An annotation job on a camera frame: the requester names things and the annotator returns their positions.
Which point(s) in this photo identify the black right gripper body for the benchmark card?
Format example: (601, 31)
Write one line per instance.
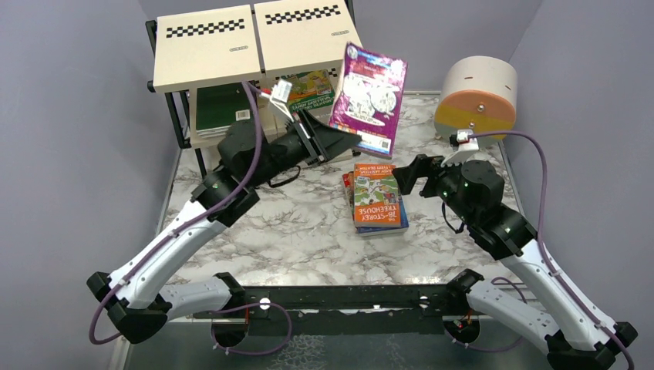
(436, 170)

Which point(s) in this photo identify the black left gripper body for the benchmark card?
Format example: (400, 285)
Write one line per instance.
(315, 140)

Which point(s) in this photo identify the green 104-storey treehouse book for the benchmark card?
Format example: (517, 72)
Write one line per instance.
(311, 91)

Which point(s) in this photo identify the purple cartoon cover book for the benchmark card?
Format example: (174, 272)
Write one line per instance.
(368, 99)

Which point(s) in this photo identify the plain dark green book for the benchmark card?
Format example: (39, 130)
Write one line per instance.
(219, 107)

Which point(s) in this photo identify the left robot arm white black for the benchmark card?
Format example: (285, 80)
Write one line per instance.
(135, 296)

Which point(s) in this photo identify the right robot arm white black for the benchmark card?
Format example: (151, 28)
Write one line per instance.
(570, 330)

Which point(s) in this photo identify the red spine book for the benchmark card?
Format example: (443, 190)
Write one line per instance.
(347, 179)

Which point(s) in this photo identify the orange 78-storey treehouse book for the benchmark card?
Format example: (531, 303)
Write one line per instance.
(375, 195)

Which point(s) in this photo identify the dark bottom book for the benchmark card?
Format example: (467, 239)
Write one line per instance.
(378, 230)

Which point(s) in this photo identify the round drawer box orange yellow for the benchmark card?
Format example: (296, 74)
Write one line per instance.
(479, 93)

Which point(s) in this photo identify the beige black three-tier shelf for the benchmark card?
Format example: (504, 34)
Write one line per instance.
(202, 58)

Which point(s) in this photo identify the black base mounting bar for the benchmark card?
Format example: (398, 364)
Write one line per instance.
(340, 310)

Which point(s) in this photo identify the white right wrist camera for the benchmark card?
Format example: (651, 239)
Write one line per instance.
(464, 145)

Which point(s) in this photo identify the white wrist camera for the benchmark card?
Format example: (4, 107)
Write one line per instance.
(277, 97)
(464, 145)

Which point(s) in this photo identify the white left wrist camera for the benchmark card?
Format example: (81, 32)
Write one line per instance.
(277, 97)

